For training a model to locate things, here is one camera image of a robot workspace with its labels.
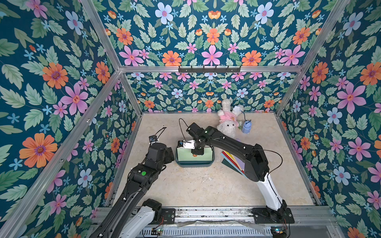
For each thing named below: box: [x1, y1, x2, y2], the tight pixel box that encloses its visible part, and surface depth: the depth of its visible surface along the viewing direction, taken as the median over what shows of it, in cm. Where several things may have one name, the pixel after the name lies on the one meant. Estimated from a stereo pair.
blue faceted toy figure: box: [241, 119, 253, 134], surface depth 105 cm
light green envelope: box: [177, 147, 213, 162], surface depth 92 cm
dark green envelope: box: [221, 158, 243, 176], surface depth 95 cm
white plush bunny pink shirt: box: [216, 99, 245, 139], surface depth 107 cm
